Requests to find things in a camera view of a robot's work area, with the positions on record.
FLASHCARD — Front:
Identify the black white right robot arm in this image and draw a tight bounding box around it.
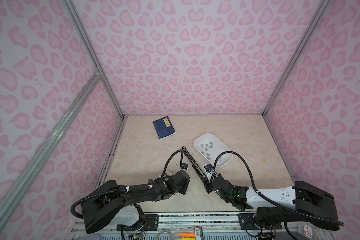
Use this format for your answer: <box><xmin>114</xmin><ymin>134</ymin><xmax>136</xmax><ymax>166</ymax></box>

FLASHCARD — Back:
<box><xmin>210</xmin><ymin>174</ymin><xmax>344</xmax><ymax>231</ymax></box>

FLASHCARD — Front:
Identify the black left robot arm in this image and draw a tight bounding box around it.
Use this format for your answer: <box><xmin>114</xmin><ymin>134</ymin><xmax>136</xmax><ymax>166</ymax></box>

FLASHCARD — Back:
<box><xmin>70</xmin><ymin>170</ymin><xmax>190</xmax><ymax>234</ymax></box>

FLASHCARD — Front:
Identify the orange marker pen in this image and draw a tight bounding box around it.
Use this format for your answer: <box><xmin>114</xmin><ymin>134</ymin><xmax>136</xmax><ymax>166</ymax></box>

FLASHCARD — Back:
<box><xmin>176</xmin><ymin>233</ymin><xmax>196</xmax><ymax>238</ymax></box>

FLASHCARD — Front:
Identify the white plastic tray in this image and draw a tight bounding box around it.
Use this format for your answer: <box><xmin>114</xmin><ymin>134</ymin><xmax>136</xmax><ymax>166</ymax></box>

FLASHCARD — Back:
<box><xmin>194</xmin><ymin>133</ymin><xmax>231</xmax><ymax>166</ymax></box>

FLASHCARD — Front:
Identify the blue book yellow label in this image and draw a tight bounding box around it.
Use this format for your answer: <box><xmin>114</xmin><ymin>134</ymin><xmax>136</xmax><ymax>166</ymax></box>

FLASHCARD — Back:
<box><xmin>153</xmin><ymin>116</ymin><xmax>176</xmax><ymax>139</ymax></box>

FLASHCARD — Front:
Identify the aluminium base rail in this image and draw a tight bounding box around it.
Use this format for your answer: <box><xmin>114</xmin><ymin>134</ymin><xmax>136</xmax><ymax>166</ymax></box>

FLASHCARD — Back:
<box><xmin>67</xmin><ymin>211</ymin><xmax>334</xmax><ymax>240</ymax></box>

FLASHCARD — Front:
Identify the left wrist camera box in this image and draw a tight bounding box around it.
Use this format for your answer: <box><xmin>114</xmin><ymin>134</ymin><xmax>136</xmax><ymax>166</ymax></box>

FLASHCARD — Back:
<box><xmin>181</xmin><ymin>163</ymin><xmax>189</xmax><ymax>171</ymax></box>

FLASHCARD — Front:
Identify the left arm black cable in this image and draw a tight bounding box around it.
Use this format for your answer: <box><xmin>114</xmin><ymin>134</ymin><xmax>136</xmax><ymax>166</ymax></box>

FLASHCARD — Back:
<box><xmin>160</xmin><ymin>149</ymin><xmax>184</xmax><ymax>178</ymax></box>

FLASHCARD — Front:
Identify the aluminium frame corner post left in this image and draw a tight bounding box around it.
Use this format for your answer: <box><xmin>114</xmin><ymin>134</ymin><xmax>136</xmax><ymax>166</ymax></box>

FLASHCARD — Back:
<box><xmin>61</xmin><ymin>0</ymin><xmax>127</xmax><ymax>119</ymax></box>

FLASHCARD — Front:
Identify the aluminium frame corner post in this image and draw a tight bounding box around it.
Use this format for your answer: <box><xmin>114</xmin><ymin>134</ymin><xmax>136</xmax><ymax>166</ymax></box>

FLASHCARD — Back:
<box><xmin>262</xmin><ymin>0</ymin><xmax>332</xmax><ymax>118</ymax></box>
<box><xmin>61</xmin><ymin>0</ymin><xmax>127</xmax><ymax>119</ymax></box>

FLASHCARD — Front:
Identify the aluminium diagonal frame bar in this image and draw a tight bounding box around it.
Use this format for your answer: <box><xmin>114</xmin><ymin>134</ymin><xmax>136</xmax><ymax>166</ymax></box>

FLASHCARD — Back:
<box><xmin>0</xmin><ymin>73</ymin><xmax>102</xmax><ymax>233</ymax></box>

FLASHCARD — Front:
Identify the aluminium frame corner post right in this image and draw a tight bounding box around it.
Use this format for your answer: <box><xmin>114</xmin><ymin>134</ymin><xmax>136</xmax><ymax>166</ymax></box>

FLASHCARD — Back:
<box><xmin>262</xmin><ymin>0</ymin><xmax>332</xmax><ymax>118</ymax></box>

